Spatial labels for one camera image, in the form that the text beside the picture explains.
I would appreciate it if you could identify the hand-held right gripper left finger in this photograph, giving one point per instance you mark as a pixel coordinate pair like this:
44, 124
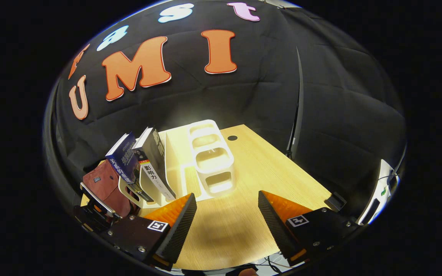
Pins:
180, 230

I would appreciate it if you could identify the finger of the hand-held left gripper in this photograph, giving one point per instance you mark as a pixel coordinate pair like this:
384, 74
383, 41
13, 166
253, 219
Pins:
100, 202

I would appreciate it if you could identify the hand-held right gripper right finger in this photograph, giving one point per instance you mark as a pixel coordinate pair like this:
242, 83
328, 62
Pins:
272, 226

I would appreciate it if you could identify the maroon schoolbag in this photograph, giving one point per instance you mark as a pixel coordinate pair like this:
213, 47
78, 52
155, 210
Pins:
106, 184

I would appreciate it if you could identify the blue book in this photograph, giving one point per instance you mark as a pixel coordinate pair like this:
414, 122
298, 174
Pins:
123, 159

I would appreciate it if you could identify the white bookshelf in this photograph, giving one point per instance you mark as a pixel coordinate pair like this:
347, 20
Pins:
209, 165

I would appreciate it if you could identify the black book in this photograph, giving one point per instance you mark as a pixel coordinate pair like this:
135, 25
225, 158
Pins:
154, 153

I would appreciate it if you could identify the small black clamp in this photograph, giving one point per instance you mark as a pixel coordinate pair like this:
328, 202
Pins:
336, 201

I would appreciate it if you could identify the thin black pole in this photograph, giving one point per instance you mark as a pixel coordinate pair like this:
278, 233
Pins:
297, 115

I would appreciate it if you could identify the white electronic device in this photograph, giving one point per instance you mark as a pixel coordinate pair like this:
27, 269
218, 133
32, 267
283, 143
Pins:
382, 180

